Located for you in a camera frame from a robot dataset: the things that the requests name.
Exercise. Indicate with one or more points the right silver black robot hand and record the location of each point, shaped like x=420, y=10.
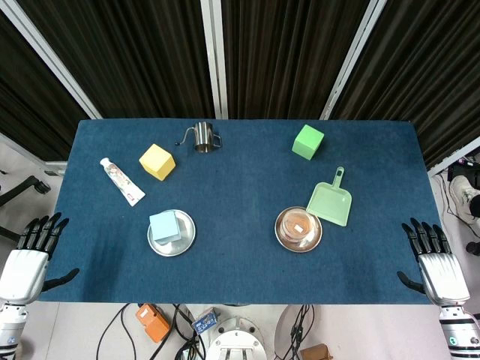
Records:
x=442, y=273

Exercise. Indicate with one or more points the orange device box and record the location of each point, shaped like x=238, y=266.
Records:
x=152, y=322

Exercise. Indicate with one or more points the steel gooseneck pitcher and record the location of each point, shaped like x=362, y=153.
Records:
x=202, y=137

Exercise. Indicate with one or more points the black pleated curtain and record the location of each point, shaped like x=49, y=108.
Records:
x=150, y=56

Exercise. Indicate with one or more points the green foam cube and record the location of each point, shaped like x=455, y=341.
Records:
x=307, y=142

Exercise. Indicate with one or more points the clear jar of rubber bands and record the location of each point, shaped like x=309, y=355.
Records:
x=298, y=225

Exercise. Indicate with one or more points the black office chair base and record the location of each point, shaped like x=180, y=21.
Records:
x=26, y=185

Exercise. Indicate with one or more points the yellow foam cube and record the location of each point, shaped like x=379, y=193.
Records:
x=157, y=163

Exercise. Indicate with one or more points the small blue white box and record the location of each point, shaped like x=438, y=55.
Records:
x=205, y=321

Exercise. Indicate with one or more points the brown cardboard box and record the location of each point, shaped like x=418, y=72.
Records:
x=315, y=353

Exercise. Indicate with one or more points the blue felt table cloth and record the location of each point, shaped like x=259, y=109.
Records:
x=240, y=270

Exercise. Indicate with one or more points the light blue foam cube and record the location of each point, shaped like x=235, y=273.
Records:
x=165, y=227

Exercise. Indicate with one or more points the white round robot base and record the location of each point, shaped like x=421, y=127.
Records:
x=236, y=341

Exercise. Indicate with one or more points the white printed toothpaste tube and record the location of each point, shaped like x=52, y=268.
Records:
x=122, y=182

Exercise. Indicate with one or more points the light green plastic dustpan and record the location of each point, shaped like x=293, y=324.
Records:
x=330, y=204

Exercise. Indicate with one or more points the round steel plate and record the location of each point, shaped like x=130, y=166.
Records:
x=176, y=249
x=300, y=248

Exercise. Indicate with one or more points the white sneaker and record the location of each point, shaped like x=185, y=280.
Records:
x=463, y=193

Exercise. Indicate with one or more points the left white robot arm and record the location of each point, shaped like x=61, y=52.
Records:
x=11, y=330

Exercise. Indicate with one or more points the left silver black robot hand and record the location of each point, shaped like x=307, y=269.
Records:
x=22, y=270

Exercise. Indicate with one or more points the white frame post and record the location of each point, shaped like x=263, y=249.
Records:
x=352, y=60
x=214, y=60
x=52, y=63

